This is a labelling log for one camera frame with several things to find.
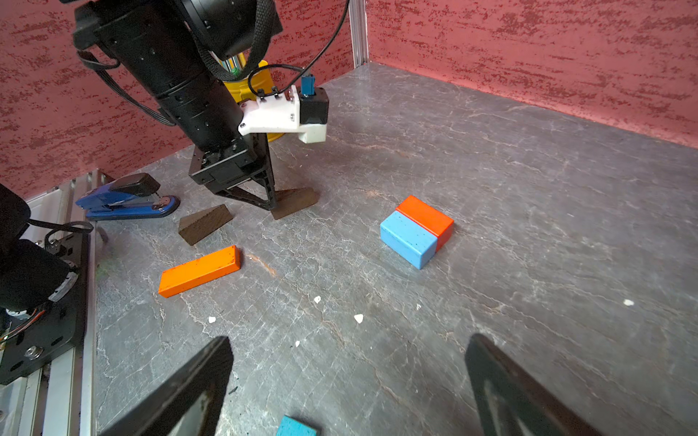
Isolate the yellow pencil cup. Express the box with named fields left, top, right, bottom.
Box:
left=220, top=51, right=285, bottom=143

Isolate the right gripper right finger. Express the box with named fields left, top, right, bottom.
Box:
left=465, top=334, right=600, bottom=435

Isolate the light blue rectangular block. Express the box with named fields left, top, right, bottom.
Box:
left=380, top=211, right=438, bottom=269

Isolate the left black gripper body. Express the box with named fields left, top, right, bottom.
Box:
left=189, top=134, right=268, bottom=194

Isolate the blue stapler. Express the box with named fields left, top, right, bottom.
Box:
left=76, top=173, right=180, bottom=222

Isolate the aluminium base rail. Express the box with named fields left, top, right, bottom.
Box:
left=1, top=170, right=112, bottom=435

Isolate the dark brown wedge block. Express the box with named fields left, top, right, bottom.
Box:
left=178, top=205, right=234, bottom=246

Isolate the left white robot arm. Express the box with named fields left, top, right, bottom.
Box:
left=73, top=1, right=283, bottom=211

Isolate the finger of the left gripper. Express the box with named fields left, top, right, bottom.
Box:
left=253, top=136, right=276, bottom=211
left=217, top=183, right=273, bottom=210

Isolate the orange flat block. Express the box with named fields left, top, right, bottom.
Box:
left=158, top=245, right=241, bottom=298

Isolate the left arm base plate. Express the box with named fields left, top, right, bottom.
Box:
left=0, top=182, right=96, bottom=385

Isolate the teal flat block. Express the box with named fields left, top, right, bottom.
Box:
left=276, top=416, right=319, bottom=436

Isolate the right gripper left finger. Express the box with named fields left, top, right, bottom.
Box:
left=103, top=336, right=234, bottom=435

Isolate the red rectangular block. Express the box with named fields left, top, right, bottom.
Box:
left=396, top=195, right=454, bottom=253

